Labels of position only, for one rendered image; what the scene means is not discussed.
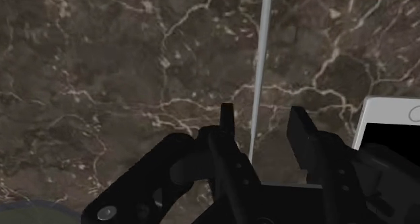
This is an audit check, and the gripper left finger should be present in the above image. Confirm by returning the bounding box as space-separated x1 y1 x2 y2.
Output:
80 102 263 224

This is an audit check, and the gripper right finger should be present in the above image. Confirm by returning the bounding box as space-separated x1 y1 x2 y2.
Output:
286 106 420 224

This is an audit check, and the white phone with black screen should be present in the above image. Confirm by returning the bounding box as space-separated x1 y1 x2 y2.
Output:
351 96 420 167

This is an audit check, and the thin grey rod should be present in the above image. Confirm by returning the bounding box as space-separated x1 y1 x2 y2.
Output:
248 0 274 164

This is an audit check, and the green round plate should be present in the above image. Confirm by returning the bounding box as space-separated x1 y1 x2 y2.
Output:
0 199 83 224

